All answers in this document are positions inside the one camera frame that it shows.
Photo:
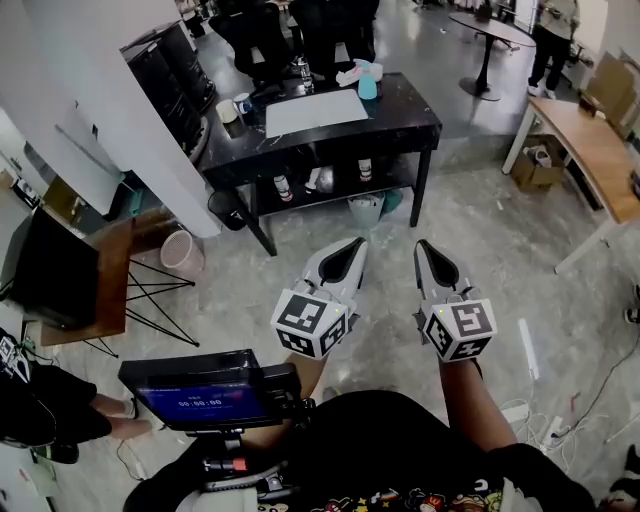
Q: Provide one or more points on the stack of flat cardboard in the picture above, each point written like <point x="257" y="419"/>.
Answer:
<point x="610" y="85"/>

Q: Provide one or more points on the white rectangular basin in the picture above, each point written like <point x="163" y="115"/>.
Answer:
<point x="315" y="112"/>

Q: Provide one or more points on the plain white cup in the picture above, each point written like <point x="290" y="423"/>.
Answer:
<point x="227" y="111"/>

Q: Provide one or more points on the person's right forearm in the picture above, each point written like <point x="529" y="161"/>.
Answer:
<point x="475" y="405"/>

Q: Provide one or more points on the white power strip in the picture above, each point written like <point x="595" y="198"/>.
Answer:
<point x="552" y="430"/>

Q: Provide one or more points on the clear plastic bottle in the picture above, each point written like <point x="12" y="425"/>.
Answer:
<point x="306" y="77"/>

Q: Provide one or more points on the white ribbed cup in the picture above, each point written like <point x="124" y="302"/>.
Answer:
<point x="377" y="70"/>

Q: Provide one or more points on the black cabinet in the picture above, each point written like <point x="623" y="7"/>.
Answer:
<point x="170" y="85"/>

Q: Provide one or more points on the red and white can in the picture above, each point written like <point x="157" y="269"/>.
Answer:
<point x="365" y="170"/>
<point x="283" y="189"/>

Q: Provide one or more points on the person's black printed shirt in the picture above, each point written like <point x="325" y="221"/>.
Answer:
<point x="380" y="450"/>

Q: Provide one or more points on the black mesh waste bin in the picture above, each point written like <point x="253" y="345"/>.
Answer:
<point x="225" y="210"/>

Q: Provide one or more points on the white ceramic figurine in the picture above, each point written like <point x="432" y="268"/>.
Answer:
<point x="346" y="78"/>

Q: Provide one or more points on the round dark pedestal table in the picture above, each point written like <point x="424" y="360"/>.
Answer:
<point x="492" y="27"/>

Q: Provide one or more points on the open cardboard box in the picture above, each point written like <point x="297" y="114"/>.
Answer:
<point x="530" y="172"/>

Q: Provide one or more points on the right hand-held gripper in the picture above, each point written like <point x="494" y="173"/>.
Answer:
<point x="467" y="325"/>

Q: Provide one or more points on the black marble table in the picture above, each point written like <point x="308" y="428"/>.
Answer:
<point x="400" y="117"/>

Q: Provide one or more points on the white waste bin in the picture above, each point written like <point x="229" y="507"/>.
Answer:
<point x="366" y="210"/>

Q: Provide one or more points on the small chest-mounted screen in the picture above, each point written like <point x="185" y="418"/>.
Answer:
<point x="200" y="395"/>

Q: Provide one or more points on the black monitor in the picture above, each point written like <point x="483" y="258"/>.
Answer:
<point x="55" y="270"/>

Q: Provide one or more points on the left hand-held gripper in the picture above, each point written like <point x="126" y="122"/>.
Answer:
<point x="305" y="320"/>

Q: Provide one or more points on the blue and white cup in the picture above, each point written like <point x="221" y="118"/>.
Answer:
<point x="243" y="103"/>

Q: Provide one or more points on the black office chair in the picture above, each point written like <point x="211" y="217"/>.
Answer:
<point x="335" y="30"/>
<point x="250" y="35"/>

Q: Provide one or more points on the long wooden desk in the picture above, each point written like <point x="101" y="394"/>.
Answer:
<point x="595" y="145"/>

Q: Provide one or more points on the white shoe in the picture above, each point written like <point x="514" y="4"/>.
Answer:
<point x="543" y="157"/>

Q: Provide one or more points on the teal and pink spray bottle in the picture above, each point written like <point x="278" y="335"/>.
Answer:
<point x="368" y="85"/>

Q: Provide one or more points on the pink waste basket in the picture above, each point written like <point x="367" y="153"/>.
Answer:
<point x="181" y="252"/>

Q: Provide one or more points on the black screen mount bracket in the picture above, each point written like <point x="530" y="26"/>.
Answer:
<point x="240" y="465"/>

